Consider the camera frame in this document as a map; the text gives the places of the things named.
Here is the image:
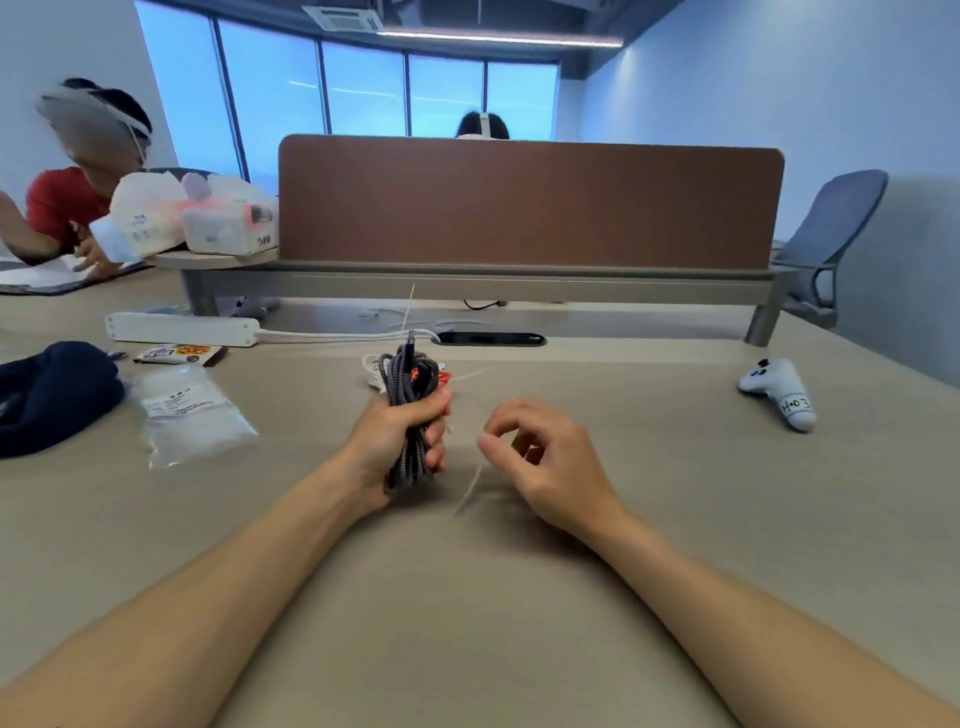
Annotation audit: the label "white tissue pack pink label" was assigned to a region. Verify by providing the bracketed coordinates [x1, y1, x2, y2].
[179, 172, 280, 257]

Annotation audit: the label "white power strip cord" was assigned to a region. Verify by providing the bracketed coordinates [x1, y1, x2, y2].
[256, 327, 442, 346]

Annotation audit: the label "white power strip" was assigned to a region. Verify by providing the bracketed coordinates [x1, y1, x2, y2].
[104, 311, 262, 349]

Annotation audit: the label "white labelled hand controller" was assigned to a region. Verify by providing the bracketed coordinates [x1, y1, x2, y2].
[737, 357, 819, 434]

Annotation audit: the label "white ceiling air vent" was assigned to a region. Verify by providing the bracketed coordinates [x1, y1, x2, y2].
[302, 3, 386, 34]

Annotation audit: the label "person's left forearm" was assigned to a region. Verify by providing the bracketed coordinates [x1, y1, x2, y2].
[0, 458, 376, 728]

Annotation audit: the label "person's right hand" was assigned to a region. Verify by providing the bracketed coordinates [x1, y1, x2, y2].
[477, 397, 631, 545]

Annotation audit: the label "clear bag of zip ties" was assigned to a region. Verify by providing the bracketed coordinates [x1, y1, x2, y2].
[131, 363, 260, 471]

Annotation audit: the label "large glass window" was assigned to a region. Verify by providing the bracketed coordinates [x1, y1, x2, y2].
[134, 0, 562, 198]

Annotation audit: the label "person's left hand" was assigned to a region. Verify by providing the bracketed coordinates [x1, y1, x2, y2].
[341, 386, 454, 519]

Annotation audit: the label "black flat tablet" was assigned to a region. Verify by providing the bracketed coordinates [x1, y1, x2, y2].
[0, 254, 153, 297]

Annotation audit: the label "grey metal desk shelf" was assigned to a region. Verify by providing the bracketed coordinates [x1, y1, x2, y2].
[179, 260, 800, 348]

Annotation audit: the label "person's right forearm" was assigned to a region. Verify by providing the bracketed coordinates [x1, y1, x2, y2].
[596, 515, 960, 728]

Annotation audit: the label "grey braided cable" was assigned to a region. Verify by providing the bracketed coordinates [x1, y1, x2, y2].
[377, 332, 442, 491]

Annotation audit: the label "white printed snack packet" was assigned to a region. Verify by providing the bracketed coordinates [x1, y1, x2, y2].
[133, 343, 229, 368]

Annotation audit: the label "long ceiling light strip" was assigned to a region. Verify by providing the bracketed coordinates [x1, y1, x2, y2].
[374, 27, 625, 51]

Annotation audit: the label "brown desk divider panel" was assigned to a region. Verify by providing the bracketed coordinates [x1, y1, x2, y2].
[278, 134, 786, 271]

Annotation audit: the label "navy baseball cap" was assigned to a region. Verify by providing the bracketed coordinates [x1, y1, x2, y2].
[0, 341, 127, 460]

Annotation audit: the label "white paper sheets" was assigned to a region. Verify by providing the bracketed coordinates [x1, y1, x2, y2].
[0, 254, 91, 291]

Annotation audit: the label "round beige shelf board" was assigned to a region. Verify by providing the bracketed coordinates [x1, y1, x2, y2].
[153, 247, 280, 272]

